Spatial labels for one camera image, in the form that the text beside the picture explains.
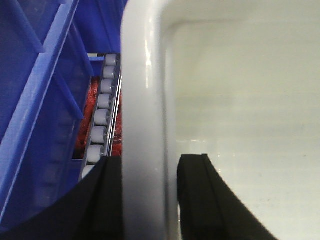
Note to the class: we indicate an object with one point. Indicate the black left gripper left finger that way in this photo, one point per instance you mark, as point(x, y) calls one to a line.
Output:
point(92, 210)

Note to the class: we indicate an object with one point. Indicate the white plastic tote box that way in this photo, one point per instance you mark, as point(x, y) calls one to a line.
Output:
point(238, 80)

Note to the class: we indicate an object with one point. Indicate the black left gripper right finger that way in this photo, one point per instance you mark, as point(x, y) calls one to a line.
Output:
point(209, 210)

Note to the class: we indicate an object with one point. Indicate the white roller wheel track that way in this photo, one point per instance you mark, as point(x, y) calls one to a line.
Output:
point(104, 116)

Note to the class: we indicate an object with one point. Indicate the blue plastic crate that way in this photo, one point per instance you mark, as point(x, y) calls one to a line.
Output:
point(51, 58)

